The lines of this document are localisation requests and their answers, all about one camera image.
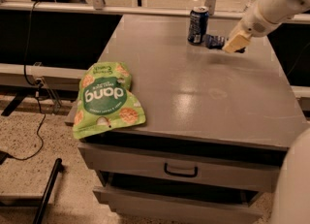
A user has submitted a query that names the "blue rxbar blueberry wrapper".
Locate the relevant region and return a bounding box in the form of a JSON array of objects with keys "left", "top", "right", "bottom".
[{"left": 204, "top": 34, "right": 246, "bottom": 53}]

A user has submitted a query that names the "upper grey drawer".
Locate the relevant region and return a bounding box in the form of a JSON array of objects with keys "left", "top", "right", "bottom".
[{"left": 78, "top": 143, "right": 280, "bottom": 192}]

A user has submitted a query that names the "lower grey drawer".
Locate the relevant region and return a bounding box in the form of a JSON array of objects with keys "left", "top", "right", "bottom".
[{"left": 93, "top": 185, "right": 263, "bottom": 224}]

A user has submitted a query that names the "grey drawer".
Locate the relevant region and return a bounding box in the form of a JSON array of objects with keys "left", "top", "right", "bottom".
[
  {"left": 78, "top": 143, "right": 280, "bottom": 192},
  {"left": 93, "top": 185, "right": 263, "bottom": 224}
]

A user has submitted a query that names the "green dang chips bag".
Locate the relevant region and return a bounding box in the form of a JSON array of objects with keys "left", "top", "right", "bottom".
[{"left": 73, "top": 62, "right": 146, "bottom": 139}]

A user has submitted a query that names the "black cable on floor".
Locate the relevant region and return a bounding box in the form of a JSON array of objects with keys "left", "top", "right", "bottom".
[{"left": 6, "top": 2, "right": 47, "bottom": 162}]

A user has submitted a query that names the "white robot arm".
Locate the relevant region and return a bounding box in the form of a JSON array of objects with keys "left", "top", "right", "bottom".
[{"left": 223, "top": 0, "right": 310, "bottom": 224}]

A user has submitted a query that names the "black metal leg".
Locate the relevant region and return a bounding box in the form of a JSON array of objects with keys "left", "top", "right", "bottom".
[{"left": 32, "top": 158, "right": 64, "bottom": 224}]

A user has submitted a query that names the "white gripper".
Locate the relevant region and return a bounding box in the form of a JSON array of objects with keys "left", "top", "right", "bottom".
[{"left": 223, "top": 5, "right": 280, "bottom": 53}]

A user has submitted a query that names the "blue pepsi can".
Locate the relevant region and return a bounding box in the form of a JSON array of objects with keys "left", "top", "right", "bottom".
[{"left": 188, "top": 6, "right": 209, "bottom": 45}]

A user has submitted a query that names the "black drawer handle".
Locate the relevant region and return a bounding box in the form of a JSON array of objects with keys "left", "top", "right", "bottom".
[{"left": 164, "top": 163, "right": 199, "bottom": 178}]

